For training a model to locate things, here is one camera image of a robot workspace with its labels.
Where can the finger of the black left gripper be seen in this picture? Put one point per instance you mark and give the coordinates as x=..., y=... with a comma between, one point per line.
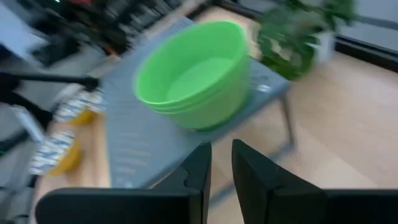
x=77, y=82

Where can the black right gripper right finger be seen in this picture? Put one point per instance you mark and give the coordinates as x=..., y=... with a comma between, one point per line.
x=264, y=193

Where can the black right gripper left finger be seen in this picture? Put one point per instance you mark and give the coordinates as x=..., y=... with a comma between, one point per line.
x=199, y=174

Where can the yellow bowl blue floral inside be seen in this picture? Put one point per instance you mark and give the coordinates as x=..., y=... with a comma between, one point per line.
x=53, y=149
x=81, y=104

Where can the grey perforated metal table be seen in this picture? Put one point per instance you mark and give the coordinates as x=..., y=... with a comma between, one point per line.
x=140, y=149

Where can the green leafy plant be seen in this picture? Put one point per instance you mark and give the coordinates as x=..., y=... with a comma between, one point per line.
x=286, y=46

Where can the white plant pot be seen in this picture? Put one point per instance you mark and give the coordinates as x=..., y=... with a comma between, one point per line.
x=325, y=46

